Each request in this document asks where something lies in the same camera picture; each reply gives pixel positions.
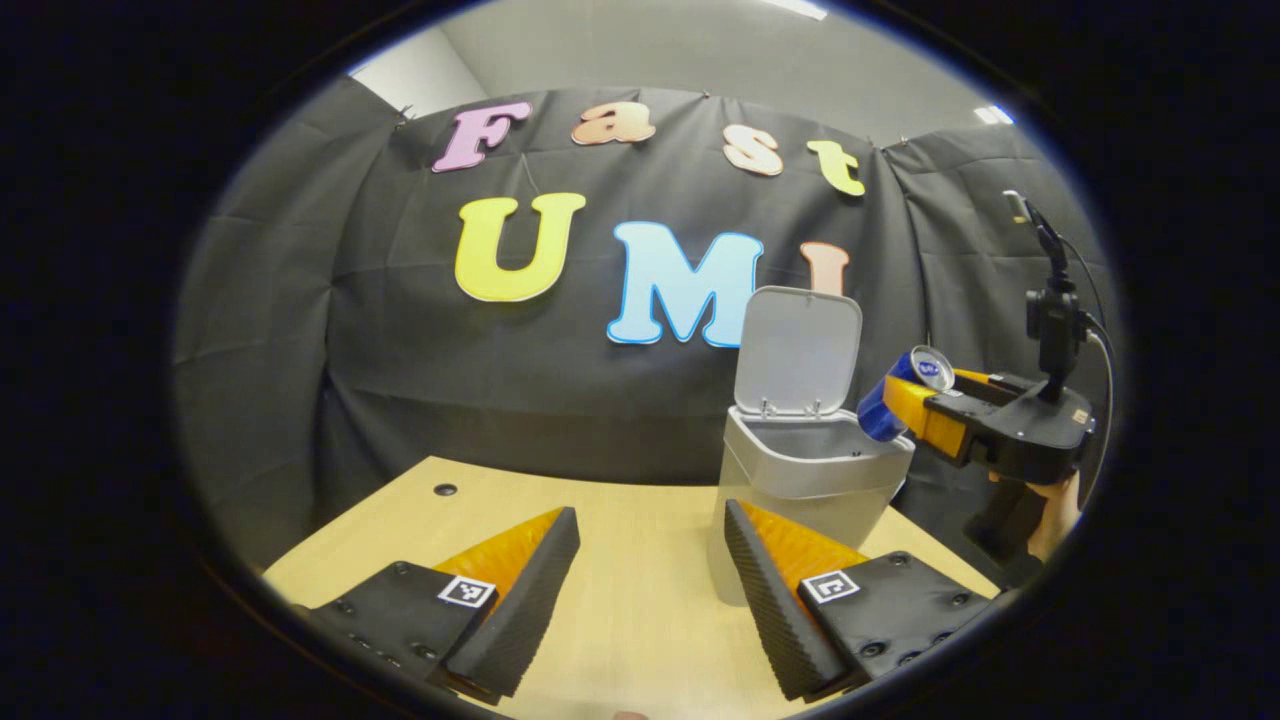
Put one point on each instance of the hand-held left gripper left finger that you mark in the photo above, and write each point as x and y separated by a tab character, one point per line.
520	620

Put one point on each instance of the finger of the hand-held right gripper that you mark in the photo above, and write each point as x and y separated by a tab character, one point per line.
995	388
930	418

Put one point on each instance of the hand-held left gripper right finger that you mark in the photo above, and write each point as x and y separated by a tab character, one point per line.
780	620

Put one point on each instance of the blue pop can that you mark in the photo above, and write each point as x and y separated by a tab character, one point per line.
878	418

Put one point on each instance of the white desktop garbage bin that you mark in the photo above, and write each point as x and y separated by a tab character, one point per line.
800	350

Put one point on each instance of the wooden desktop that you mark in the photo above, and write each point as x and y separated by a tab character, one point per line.
640	570

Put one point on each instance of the small ceiling light panel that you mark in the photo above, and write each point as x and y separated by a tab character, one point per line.
994	114

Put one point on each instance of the black backdrop cloth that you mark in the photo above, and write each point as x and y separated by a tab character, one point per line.
300	330

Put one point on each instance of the long ceiling light panel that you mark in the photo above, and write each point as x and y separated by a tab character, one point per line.
800	8

